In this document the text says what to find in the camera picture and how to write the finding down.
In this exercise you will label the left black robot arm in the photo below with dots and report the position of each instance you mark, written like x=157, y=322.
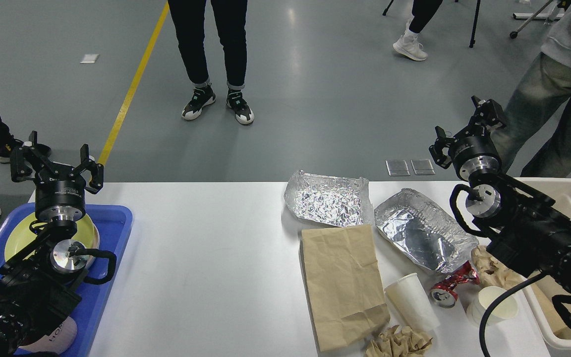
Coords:
x=38, y=284

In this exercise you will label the metal floor plate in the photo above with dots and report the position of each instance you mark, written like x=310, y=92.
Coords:
x=397, y=168
x=423, y=167

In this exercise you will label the person in white sneakers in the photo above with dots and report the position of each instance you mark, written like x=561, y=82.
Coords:
x=408, y=44

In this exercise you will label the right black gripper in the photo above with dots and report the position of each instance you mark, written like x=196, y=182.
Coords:
x=471, y=151

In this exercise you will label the pink mug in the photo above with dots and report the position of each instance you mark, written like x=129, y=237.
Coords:
x=58, y=341

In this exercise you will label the crumpled foil sheet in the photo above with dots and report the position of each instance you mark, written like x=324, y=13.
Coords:
x=336, y=201
x=424, y=232

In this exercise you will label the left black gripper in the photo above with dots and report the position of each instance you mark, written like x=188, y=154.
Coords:
x=61, y=200

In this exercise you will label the white paper cup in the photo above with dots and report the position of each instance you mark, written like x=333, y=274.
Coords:
x=410, y=299

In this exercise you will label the brown paper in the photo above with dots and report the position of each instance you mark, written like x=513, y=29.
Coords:
x=399, y=342
x=491, y=271

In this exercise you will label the brown paper bag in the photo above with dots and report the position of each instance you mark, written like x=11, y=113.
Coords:
x=344, y=285

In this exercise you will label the beige plastic bin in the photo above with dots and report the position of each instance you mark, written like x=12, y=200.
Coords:
x=558, y=189

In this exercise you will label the crumpled foil sheet right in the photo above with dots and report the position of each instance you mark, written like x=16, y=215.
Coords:
x=424, y=232

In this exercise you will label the crushed red can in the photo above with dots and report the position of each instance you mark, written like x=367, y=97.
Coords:
x=443, y=293

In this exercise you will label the blue plastic tray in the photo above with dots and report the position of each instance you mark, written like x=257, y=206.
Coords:
x=114, y=226

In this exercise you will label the crumpled foil sheet left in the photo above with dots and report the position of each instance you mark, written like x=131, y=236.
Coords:
x=336, y=201

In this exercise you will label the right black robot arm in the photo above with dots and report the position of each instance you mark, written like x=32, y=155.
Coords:
x=526, y=233

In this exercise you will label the yellow plate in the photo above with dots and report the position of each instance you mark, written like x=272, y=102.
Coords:
x=22, y=235

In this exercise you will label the pink plate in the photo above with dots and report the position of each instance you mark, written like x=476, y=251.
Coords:
x=94, y=244

